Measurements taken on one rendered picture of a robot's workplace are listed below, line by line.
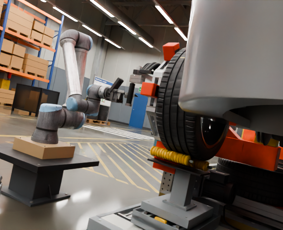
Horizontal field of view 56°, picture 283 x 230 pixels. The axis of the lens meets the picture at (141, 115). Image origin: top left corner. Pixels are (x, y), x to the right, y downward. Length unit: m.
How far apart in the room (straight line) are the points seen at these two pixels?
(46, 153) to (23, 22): 10.95
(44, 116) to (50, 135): 0.14
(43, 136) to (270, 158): 1.55
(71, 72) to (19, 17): 10.68
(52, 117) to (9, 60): 10.34
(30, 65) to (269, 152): 11.63
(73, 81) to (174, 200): 1.01
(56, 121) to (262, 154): 1.44
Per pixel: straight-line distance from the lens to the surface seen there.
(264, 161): 2.02
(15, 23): 12.39
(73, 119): 2.06
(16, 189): 2.10
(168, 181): 2.41
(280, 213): 2.15
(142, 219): 1.61
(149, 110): 1.51
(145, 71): 1.64
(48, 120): 1.98
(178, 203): 1.68
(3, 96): 12.18
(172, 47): 1.58
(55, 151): 1.93
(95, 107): 1.88
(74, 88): 1.85
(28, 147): 1.96
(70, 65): 1.94
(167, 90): 1.40
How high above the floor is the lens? 0.70
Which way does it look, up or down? level
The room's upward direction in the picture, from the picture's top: 12 degrees clockwise
